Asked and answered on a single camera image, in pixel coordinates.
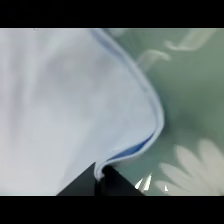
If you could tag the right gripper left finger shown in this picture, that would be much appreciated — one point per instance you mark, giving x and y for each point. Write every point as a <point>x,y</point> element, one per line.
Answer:
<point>82,185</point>

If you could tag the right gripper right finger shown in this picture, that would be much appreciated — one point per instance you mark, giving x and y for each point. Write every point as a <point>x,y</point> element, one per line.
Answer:
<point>118,185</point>

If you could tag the light blue shirt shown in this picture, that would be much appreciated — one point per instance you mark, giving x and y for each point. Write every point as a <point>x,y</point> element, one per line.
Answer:
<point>66,106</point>

